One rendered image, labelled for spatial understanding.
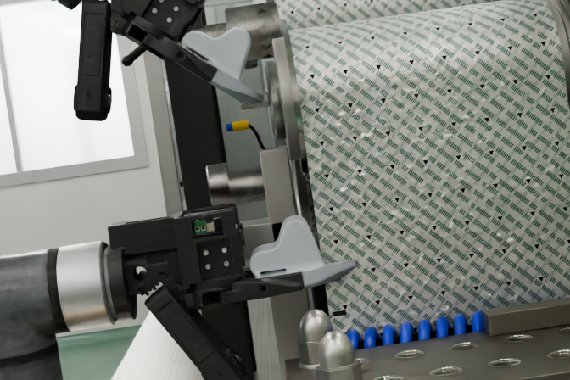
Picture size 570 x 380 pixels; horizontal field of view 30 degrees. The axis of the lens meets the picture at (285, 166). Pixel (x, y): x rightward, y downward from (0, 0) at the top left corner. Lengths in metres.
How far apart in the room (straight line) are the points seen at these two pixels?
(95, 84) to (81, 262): 0.18
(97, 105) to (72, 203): 5.62
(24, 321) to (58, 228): 5.71
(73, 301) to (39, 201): 5.74
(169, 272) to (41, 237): 5.75
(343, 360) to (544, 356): 0.15
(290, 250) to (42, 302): 0.22
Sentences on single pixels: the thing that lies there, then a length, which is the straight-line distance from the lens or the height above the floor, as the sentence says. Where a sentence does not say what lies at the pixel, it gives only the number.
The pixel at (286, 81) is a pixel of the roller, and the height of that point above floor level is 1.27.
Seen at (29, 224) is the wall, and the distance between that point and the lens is 6.69.
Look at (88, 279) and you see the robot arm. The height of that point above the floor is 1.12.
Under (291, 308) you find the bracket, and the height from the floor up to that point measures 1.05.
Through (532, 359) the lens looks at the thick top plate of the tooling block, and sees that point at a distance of 0.83.
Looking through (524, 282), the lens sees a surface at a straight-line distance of 0.97.
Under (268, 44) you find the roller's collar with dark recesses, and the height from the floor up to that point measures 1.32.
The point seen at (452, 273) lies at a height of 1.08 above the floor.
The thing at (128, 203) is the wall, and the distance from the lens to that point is 6.57.
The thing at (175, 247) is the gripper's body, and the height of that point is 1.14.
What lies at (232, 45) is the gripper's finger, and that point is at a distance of 1.00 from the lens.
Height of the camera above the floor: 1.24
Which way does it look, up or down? 3 degrees down
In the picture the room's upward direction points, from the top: 8 degrees counter-clockwise
